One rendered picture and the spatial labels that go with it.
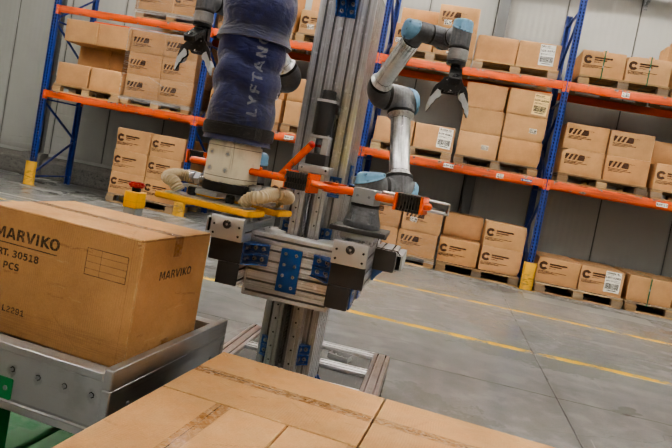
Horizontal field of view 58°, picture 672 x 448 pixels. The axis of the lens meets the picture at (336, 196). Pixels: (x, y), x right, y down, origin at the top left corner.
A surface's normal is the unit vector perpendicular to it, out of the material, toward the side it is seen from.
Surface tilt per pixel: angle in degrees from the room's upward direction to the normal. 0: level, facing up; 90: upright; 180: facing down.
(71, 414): 90
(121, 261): 90
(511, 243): 92
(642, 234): 90
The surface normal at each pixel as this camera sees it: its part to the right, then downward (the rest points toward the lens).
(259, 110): 0.62, -0.11
